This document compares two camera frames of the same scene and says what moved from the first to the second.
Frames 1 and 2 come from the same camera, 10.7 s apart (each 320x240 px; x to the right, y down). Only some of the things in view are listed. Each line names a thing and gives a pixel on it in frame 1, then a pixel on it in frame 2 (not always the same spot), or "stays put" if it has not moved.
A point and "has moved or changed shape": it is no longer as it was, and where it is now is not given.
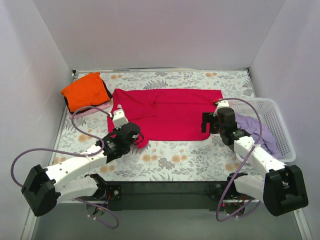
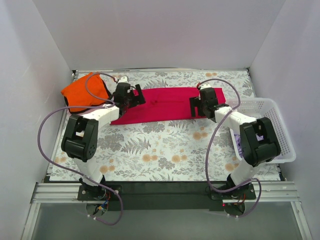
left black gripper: [135, 137] to [135, 97]
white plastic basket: [271, 116] stays put
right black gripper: [206, 121] to [198, 107]
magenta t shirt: [164, 114] has moved or changed shape
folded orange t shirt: [88, 90] stays put
